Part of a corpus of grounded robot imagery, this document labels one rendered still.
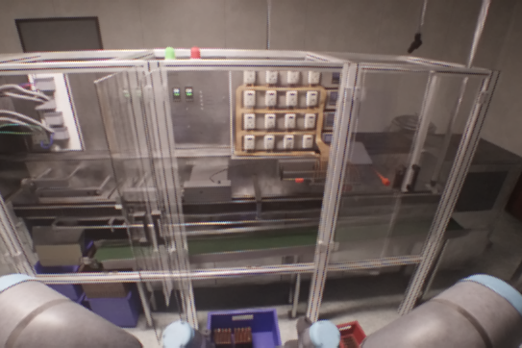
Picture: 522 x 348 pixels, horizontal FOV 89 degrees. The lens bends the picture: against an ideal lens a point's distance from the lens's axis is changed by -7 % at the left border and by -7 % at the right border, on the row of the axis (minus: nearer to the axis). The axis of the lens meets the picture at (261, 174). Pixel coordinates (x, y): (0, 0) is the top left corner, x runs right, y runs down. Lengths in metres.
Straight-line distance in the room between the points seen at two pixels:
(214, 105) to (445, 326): 1.66
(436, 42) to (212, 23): 3.56
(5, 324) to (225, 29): 4.33
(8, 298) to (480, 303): 0.67
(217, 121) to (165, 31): 2.90
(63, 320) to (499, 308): 0.60
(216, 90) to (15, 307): 1.56
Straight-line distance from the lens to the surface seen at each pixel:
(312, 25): 4.71
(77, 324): 0.47
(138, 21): 4.72
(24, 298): 0.52
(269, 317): 1.88
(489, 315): 0.52
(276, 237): 1.89
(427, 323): 0.48
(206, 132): 1.92
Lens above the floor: 1.89
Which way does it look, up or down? 27 degrees down
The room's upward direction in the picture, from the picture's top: 1 degrees clockwise
